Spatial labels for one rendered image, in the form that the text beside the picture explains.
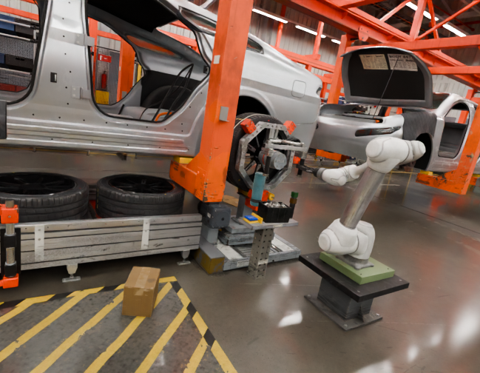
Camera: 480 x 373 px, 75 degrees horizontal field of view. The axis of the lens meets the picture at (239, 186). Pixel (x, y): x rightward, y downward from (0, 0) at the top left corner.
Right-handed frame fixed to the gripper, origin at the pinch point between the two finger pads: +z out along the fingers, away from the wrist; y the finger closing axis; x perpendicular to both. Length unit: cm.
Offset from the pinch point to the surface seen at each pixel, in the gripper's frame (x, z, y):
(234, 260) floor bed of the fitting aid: -75, 1, -48
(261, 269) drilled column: -75, -16, -35
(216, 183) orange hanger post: -17, 10, -68
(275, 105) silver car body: 45, 63, 14
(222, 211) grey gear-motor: -45, 26, -50
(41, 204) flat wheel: -37, 30, -171
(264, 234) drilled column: -47, -16, -39
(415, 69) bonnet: 134, 100, 291
